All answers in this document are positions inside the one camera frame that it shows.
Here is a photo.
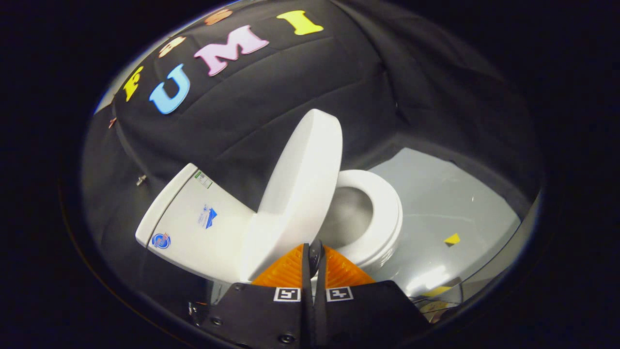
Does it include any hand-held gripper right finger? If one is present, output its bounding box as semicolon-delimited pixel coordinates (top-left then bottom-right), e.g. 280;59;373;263
315;240;432;349

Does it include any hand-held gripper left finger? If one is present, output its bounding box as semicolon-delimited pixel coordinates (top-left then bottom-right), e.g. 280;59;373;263
201;242;315;349

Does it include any white toilet lid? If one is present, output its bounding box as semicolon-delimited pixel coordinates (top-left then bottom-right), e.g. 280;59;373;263
241;109;343;283

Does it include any black backdrop cloth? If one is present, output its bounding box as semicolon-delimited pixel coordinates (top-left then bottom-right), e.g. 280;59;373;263
80;0;543;311

